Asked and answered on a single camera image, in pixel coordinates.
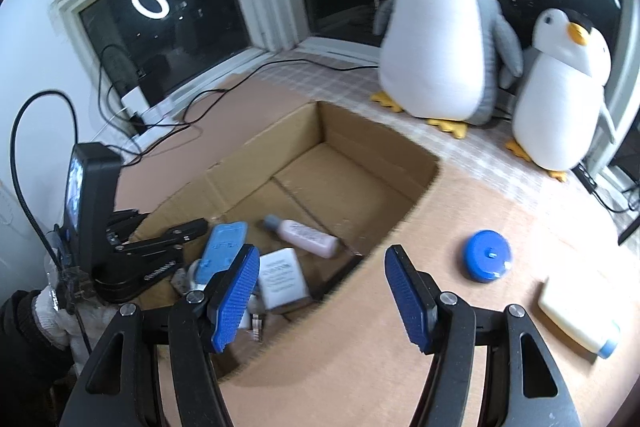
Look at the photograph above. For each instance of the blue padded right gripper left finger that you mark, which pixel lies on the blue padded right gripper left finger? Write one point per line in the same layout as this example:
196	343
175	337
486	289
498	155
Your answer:
226	298

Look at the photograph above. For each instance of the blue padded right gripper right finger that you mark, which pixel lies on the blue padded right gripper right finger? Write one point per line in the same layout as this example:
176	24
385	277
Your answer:
424	309

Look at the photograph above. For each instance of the keys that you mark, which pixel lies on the keys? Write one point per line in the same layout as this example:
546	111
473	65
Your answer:
257	311

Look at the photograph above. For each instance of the white usb charger block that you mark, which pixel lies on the white usb charger block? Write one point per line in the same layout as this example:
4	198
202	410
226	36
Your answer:
281	280

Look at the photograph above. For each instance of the light blue phone stand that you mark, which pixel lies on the light blue phone stand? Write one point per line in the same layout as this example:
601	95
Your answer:
222	246

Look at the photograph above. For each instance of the black cylinder tube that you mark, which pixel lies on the black cylinder tube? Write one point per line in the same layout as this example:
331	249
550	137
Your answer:
330	285

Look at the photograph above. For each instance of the blue round tape measure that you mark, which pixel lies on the blue round tape measure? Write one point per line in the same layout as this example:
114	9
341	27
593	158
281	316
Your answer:
487	256

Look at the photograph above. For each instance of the pink small bottle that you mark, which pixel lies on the pink small bottle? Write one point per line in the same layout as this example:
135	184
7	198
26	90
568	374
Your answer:
303	237

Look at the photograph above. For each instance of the white lotion bottle blue cap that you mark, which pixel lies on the white lotion bottle blue cap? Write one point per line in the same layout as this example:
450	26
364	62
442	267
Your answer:
579	315

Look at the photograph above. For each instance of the white gloved left hand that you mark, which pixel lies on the white gloved left hand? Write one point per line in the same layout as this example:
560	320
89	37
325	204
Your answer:
62	328

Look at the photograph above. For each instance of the orange beige table mat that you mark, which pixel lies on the orange beige table mat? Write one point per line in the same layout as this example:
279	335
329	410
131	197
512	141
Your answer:
570	239

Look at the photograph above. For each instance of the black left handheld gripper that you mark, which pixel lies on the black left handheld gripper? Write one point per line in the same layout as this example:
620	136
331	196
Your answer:
129	268

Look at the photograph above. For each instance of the open cardboard box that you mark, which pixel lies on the open cardboard box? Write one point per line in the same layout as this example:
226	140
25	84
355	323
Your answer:
326	167

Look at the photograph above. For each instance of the white power strip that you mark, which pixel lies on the white power strip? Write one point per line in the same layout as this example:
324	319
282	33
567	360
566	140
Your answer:
157	118

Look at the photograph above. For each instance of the black tripod stand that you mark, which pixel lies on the black tripod stand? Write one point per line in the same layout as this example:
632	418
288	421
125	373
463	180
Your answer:
627	222

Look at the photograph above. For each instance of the small plush penguin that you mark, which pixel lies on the small plush penguin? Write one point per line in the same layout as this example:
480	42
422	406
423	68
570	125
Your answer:
560	95

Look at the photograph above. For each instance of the large plush penguin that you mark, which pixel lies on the large plush penguin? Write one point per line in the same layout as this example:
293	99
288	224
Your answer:
439	60

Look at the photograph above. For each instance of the black phone on mount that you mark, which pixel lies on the black phone on mount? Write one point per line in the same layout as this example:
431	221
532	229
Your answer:
91	184

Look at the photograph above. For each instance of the black inline cable switch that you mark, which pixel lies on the black inline cable switch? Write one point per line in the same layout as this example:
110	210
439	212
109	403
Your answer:
585	178

